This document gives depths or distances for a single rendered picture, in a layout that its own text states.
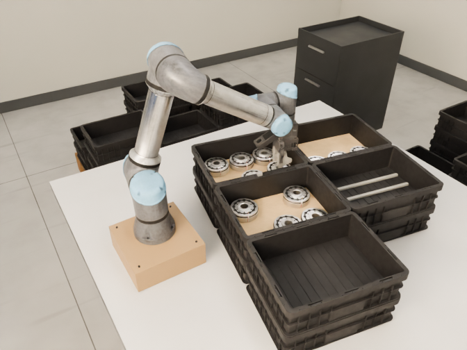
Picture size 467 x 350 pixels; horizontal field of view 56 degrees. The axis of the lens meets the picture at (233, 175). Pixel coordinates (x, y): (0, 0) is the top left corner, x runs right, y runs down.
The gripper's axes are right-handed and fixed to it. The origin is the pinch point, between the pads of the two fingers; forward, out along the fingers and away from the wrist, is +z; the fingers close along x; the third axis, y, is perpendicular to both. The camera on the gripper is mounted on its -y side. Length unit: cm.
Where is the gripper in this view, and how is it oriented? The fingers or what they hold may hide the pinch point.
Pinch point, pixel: (276, 165)
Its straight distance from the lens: 183.0
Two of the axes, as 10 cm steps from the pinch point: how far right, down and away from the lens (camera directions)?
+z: -0.1, 8.1, 5.9
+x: -2.7, -5.7, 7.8
